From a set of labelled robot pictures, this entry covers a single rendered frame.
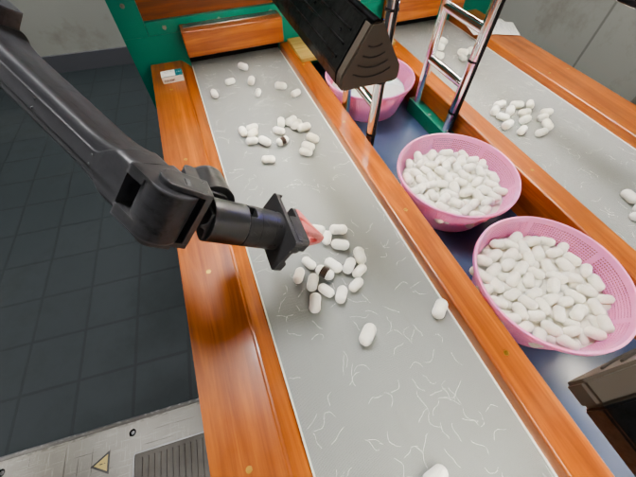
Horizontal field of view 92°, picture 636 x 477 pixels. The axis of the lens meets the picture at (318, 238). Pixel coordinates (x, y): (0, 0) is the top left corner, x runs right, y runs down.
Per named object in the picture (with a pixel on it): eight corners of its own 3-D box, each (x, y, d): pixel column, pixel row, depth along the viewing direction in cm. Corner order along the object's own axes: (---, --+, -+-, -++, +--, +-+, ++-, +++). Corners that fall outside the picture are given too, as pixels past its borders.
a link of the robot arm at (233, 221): (194, 249, 37) (212, 211, 35) (182, 216, 41) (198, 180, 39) (244, 255, 42) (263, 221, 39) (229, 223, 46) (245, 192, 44)
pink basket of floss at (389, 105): (391, 138, 89) (398, 109, 82) (309, 114, 96) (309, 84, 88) (417, 93, 103) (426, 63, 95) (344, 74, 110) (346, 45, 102)
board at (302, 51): (302, 62, 96) (301, 59, 95) (287, 42, 104) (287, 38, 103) (395, 44, 103) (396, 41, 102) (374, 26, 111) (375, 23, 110)
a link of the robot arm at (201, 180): (132, 245, 34) (164, 181, 31) (124, 189, 41) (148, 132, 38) (229, 259, 42) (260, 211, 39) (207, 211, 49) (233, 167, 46)
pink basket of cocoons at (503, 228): (516, 393, 52) (551, 382, 44) (430, 264, 66) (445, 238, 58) (631, 336, 57) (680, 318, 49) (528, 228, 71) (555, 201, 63)
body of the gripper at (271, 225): (284, 193, 48) (242, 182, 43) (308, 245, 42) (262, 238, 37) (263, 220, 51) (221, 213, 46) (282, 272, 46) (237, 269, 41)
